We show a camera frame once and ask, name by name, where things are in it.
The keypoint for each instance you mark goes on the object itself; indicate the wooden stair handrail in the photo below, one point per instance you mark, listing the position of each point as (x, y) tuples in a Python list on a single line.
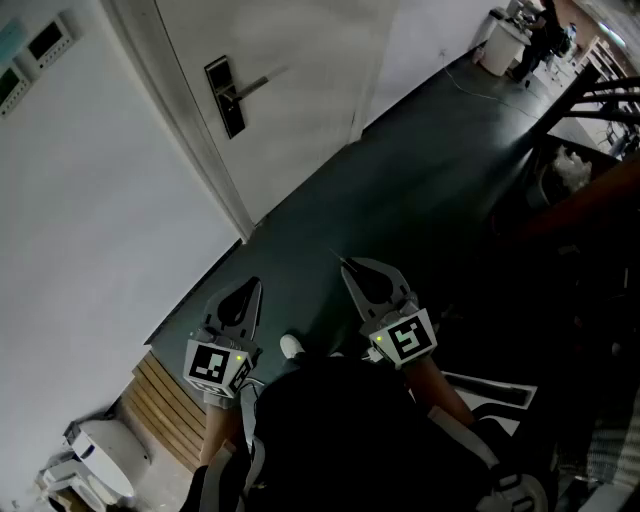
[(575, 200)]

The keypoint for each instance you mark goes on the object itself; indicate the silver door lock plate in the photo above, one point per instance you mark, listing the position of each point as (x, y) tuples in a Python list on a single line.
[(231, 107)]

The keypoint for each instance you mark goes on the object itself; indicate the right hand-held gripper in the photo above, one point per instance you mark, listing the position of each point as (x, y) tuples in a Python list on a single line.
[(407, 340)]

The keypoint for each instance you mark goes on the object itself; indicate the white door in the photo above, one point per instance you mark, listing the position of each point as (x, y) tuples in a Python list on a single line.
[(300, 125)]

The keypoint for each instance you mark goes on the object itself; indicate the wooden slat panel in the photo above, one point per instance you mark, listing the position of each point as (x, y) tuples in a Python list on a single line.
[(165, 415)]

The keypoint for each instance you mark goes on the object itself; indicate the grey woven mat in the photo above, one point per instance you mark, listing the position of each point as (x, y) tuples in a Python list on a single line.
[(600, 445)]

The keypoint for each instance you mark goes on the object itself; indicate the light storage shelf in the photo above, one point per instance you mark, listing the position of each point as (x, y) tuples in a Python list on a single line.
[(602, 52)]

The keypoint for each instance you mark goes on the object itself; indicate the white round-bodied machine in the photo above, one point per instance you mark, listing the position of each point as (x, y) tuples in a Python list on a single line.
[(105, 460)]

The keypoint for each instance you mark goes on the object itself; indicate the white wall control panel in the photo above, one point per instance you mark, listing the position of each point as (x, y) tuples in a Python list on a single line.
[(11, 90), (47, 42)]

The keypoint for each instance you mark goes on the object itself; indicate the white fluffy bundle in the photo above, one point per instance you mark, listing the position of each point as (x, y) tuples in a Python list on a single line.
[(570, 167)]

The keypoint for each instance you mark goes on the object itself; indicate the person's left forearm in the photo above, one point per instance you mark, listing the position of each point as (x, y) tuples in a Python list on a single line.
[(220, 430)]

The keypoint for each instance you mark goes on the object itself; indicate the black stair railing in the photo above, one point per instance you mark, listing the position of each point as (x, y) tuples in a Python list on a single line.
[(580, 95)]

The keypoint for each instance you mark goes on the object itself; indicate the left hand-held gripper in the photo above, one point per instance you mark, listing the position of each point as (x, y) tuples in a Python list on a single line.
[(207, 362)]

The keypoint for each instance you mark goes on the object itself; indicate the person's black shirt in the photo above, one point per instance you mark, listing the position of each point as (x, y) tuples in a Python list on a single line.
[(350, 430)]

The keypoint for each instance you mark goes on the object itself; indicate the white flat panel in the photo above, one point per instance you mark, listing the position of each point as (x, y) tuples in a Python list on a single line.
[(495, 387)]

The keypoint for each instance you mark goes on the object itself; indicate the person's right forearm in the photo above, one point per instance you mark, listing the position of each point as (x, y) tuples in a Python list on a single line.
[(440, 392)]

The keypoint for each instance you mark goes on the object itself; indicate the person's white shoe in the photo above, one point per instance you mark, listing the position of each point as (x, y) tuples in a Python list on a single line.
[(291, 346)]

